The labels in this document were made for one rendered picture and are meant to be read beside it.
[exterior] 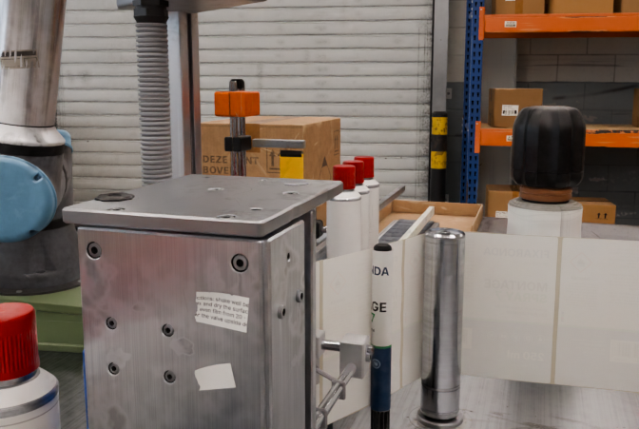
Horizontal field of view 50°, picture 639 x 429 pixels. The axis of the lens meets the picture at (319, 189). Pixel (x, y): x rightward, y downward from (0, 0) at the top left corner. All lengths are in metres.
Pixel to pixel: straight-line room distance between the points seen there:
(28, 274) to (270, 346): 0.78
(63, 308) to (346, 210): 0.42
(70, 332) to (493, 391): 0.58
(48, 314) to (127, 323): 0.69
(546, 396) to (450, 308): 0.18
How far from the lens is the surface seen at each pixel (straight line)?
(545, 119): 0.82
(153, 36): 0.70
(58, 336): 1.05
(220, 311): 0.33
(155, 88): 0.70
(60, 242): 1.10
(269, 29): 5.26
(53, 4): 0.93
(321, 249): 1.02
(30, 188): 0.92
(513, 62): 5.26
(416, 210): 1.98
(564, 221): 0.83
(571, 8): 4.61
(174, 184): 0.43
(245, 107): 0.81
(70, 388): 0.94
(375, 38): 5.15
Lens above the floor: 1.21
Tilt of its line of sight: 9 degrees down
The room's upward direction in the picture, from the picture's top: straight up
